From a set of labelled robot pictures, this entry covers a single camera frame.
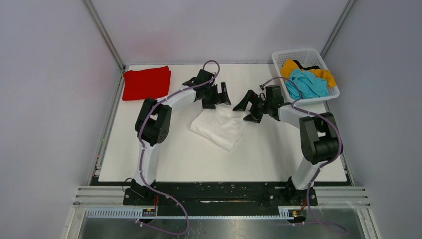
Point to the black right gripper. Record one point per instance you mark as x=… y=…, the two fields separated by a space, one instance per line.
x=243 y=105

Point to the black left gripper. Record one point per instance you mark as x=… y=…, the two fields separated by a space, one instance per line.
x=218 y=98

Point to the white t shirt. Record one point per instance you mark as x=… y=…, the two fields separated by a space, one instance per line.
x=222 y=126

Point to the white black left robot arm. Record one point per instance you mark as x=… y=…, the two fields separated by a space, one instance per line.
x=153 y=123

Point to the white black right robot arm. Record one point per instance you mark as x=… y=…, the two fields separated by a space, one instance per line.
x=320 y=140

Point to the yellow t shirt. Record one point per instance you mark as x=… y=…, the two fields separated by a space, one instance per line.
x=291 y=65

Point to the turquoise t shirt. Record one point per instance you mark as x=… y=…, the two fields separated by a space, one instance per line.
x=305 y=85

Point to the white plastic laundry basket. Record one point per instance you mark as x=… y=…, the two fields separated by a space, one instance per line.
x=307 y=57

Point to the folded red t shirt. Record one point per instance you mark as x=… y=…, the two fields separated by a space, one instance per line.
x=149 y=83

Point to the aluminium frame rail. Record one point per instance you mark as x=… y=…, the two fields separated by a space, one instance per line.
x=93 y=13

